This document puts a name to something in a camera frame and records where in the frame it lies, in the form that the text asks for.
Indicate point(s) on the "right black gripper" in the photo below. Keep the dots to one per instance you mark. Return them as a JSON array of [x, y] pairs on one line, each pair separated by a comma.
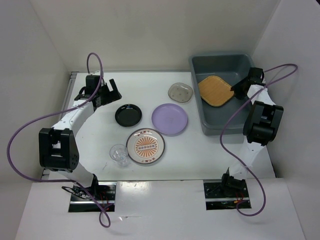
[[236, 88]]

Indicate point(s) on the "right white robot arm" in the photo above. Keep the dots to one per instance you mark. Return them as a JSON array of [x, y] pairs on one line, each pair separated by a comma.
[[260, 128]]

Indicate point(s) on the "black round plate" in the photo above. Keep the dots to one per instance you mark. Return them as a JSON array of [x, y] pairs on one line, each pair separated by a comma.
[[128, 115]]

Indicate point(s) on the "orange patterned round plate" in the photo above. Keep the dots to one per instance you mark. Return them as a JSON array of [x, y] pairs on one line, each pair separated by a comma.
[[145, 146]]

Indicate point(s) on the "grey plastic bin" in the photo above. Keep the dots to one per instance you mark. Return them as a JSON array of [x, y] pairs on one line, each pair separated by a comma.
[[230, 66]]

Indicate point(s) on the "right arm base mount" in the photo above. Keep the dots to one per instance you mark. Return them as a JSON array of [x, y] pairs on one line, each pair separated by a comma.
[[226, 193]]

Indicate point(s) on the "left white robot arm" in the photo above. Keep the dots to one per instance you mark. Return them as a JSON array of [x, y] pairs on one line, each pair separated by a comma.
[[58, 151]]

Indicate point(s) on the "clear smoky square dish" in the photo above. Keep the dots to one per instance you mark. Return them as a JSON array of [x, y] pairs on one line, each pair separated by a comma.
[[180, 92]]

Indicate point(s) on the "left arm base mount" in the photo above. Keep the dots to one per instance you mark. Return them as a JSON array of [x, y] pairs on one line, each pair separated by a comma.
[[80, 202]]

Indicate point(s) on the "clear plastic cup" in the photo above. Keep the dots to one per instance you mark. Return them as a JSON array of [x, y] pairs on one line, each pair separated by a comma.
[[119, 154]]

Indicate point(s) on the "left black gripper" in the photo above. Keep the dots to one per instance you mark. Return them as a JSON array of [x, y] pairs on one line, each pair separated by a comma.
[[112, 95]]

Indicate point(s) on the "woven bamboo pattern tray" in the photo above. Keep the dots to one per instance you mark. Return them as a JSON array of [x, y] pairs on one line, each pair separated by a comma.
[[215, 91]]

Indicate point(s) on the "purple round plate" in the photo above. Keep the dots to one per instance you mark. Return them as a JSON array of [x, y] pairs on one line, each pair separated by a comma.
[[169, 119]]

